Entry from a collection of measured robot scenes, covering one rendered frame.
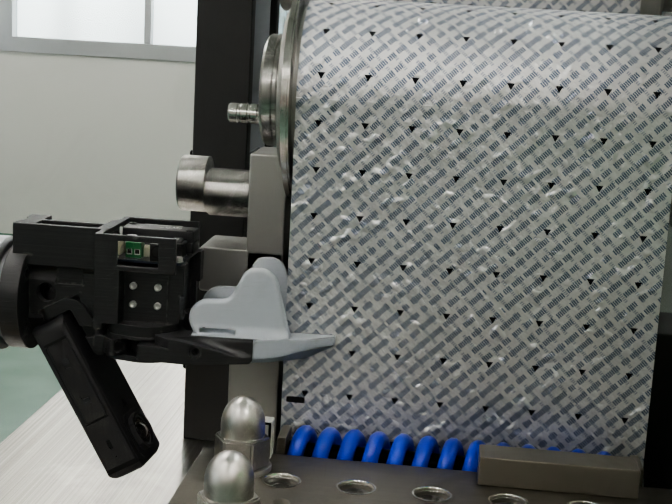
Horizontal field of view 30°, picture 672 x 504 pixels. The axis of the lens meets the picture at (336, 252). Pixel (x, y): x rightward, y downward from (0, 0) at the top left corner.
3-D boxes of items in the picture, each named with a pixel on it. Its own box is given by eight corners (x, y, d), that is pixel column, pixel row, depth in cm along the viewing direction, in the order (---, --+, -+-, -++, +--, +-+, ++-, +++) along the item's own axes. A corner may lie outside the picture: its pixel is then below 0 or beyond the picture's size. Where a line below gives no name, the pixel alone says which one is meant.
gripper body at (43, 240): (186, 241, 77) (-4, 227, 78) (181, 375, 79) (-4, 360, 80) (211, 221, 85) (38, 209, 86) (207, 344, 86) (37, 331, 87)
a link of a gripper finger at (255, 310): (333, 278, 77) (186, 266, 78) (328, 371, 78) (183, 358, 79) (339, 268, 80) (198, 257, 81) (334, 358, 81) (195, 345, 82)
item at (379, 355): (280, 445, 83) (293, 168, 80) (640, 477, 81) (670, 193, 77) (279, 447, 83) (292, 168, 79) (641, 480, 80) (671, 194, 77)
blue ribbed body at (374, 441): (291, 466, 83) (294, 416, 82) (623, 496, 80) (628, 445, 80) (283, 486, 79) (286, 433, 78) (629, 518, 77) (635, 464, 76)
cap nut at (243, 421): (217, 454, 78) (220, 385, 77) (275, 459, 78) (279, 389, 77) (205, 475, 74) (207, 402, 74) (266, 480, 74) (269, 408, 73)
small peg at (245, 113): (226, 109, 85) (227, 126, 86) (267, 112, 85) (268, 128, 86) (230, 97, 86) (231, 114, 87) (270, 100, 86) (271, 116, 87)
